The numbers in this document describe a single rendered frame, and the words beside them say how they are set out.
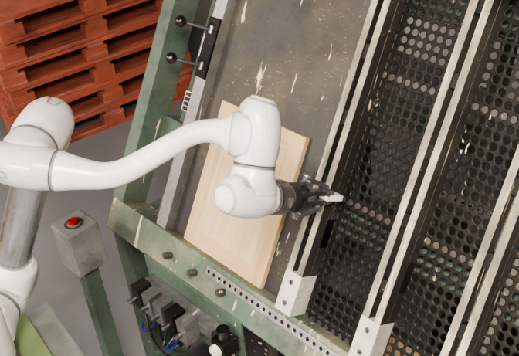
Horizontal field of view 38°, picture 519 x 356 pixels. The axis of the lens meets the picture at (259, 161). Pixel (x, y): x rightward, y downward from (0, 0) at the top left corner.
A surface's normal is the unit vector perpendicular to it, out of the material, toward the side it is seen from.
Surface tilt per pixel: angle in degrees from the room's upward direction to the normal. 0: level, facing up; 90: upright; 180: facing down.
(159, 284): 0
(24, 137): 16
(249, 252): 60
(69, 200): 0
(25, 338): 1
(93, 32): 90
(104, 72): 90
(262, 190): 74
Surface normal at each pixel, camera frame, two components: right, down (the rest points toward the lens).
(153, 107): 0.69, 0.35
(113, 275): -0.10, -0.83
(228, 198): -0.50, 0.05
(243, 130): -0.17, 0.00
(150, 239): -0.67, -0.04
